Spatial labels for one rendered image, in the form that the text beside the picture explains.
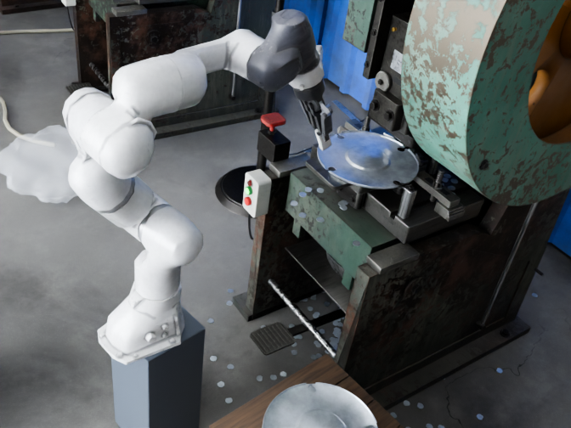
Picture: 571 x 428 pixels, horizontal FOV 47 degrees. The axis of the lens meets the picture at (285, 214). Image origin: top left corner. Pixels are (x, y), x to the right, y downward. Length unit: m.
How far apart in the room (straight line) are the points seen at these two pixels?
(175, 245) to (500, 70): 0.75
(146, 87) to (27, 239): 1.60
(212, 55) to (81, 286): 1.31
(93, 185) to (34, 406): 1.05
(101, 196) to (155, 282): 0.34
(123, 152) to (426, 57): 0.57
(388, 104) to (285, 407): 0.83
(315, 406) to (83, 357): 0.89
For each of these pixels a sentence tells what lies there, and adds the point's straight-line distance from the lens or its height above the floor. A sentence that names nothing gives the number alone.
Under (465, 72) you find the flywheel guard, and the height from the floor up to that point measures 1.30.
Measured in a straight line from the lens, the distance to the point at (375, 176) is 1.82.
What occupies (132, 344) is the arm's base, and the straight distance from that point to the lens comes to 1.69.
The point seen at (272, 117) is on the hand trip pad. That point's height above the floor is 0.76.
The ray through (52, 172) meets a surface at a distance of 2.86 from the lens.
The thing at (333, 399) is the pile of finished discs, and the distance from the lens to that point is 1.76.
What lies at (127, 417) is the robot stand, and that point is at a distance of 2.04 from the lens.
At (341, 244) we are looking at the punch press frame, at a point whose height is 0.57.
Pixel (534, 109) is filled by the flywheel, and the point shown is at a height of 1.14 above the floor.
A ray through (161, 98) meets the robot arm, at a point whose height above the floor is 1.16.
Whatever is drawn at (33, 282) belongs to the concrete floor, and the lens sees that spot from 2.59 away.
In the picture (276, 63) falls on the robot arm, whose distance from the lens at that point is 1.43.
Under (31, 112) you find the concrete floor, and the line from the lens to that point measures 3.60.
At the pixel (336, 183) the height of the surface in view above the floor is 0.78.
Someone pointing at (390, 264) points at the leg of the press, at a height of 0.64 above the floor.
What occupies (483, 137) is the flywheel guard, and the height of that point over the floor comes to 1.17.
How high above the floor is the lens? 1.77
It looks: 37 degrees down
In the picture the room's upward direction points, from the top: 9 degrees clockwise
